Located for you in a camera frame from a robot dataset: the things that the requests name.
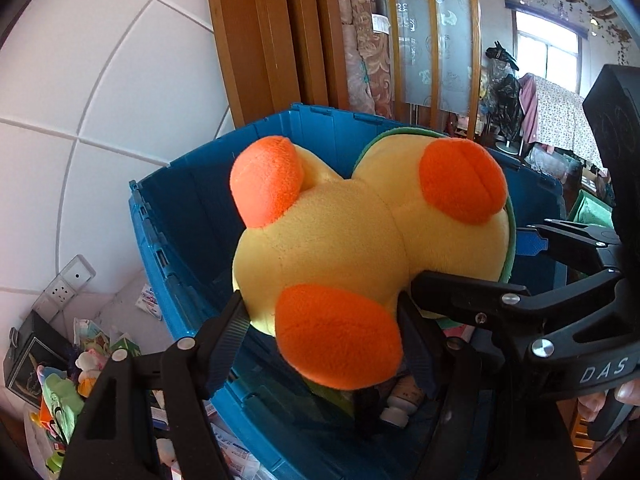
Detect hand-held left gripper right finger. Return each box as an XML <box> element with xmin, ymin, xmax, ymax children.
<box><xmin>397</xmin><ymin>297</ymin><xmax>581</xmax><ymax>480</ymax></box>

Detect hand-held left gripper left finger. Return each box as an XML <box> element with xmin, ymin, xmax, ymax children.
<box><xmin>60</xmin><ymin>290</ymin><xmax>251</xmax><ymax>480</ymax></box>

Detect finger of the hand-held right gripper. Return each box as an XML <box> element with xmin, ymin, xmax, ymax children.
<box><xmin>516</xmin><ymin>217</ymin><xmax>625</xmax><ymax>263</ymax></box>
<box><xmin>410</xmin><ymin>267</ymin><xmax>625</xmax><ymax>336</ymax></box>

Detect yellow plush turtle orange feet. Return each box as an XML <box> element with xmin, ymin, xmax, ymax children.
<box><xmin>230</xmin><ymin>127</ymin><xmax>516</xmax><ymax>391</ymax></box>

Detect blue plastic crate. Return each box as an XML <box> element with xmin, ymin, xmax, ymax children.
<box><xmin>127</xmin><ymin>102</ymin><xmax>571</xmax><ymax>480</ymax></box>

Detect person's right hand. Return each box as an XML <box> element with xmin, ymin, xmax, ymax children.
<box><xmin>575</xmin><ymin>377</ymin><xmax>640</xmax><ymax>423</ymax></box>

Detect green box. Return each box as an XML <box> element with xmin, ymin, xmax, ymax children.
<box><xmin>567</xmin><ymin>190</ymin><xmax>613</xmax><ymax>226</ymax></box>

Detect white plastic bottle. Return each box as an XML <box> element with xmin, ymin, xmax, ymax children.
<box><xmin>380</xmin><ymin>375</ymin><xmax>426</xmax><ymax>426</ymax></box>

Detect white toothpaste tube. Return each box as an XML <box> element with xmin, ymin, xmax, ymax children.
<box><xmin>135</xmin><ymin>282</ymin><xmax>166</xmax><ymax>321</ymax></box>

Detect small green carton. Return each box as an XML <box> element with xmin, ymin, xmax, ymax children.
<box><xmin>110</xmin><ymin>337</ymin><xmax>143</xmax><ymax>361</ymax></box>

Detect floral cloth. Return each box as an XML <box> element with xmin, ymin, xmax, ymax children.
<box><xmin>520</xmin><ymin>72</ymin><xmax>608</xmax><ymax>171</ymax></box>

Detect dark hanging clothes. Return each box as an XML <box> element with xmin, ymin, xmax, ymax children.
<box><xmin>482</xmin><ymin>40</ymin><xmax>526</xmax><ymax>146</ymax></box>

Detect green fabric toy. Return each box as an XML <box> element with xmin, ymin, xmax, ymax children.
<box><xmin>40</xmin><ymin>372</ymin><xmax>86</xmax><ymax>441</ymax></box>

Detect window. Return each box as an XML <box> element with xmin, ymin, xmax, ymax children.
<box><xmin>515</xmin><ymin>10</ymin><xmax>583</xmax><ymax>93</ymax></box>

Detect orange and pink plush toy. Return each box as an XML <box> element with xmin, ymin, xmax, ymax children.
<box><xmin>30</xmin><ymin>400</ymin><xmax>56</xmax><ymax>431</ymax></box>

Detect black framed gift box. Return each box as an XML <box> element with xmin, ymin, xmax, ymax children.
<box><xmin>4</xmin><ymin>310</ymin><xmax>76</xmax><ymax>408</ymax></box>

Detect frosted glass door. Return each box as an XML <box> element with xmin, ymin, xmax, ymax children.
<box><xmin>360</xmin><ymin>0</ymin><xmax>483</xmax><ymax>136</ymax></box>

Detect rolled patterned carpet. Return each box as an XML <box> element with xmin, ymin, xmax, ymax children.
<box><xmin>337</xmin><ymin>0</ymin><xmax>393</xmax><ymax>118</ymax></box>

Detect wall socket panel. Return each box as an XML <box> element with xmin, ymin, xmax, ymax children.
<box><xmin>34</xmin><ymin>255</ymin><xmax>97</xmax><ymax>313</ymax></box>

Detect wooden door frame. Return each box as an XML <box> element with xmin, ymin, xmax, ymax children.
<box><xmin>204</xmin><ymin>0</ymin><xmax>351</xmax><ymax>128</ymax></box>

